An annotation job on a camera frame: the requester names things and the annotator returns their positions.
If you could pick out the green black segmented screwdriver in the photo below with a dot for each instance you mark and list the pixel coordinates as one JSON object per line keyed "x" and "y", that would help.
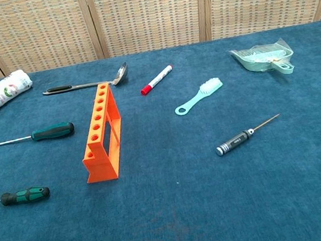
{"x": 25, "y": 195}

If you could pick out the white marker red cap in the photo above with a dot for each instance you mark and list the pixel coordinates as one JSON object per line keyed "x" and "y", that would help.
{"x": 157, "y": 79}

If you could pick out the mint green brush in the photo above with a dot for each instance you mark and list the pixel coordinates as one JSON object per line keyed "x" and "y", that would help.
{"x": 210, "y": 85}

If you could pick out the orange tool rack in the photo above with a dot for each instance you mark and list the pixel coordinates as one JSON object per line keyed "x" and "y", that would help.
{"x": 100, "y": 164}

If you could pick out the black precision screwdriver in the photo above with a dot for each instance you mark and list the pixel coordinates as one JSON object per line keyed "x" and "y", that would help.
{"x": 234, "y": 142}

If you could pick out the blue carpet table cover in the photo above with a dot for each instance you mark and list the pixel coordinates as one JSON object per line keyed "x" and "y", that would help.
{"x": 175, "y": 216}

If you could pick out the woven bamboo folding screen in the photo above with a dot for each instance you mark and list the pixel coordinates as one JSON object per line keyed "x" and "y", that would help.
{"x": 146, "y": 12}

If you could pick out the mint dustpan in bag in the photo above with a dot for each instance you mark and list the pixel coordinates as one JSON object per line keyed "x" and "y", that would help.
{"x": 258, "y": 60}

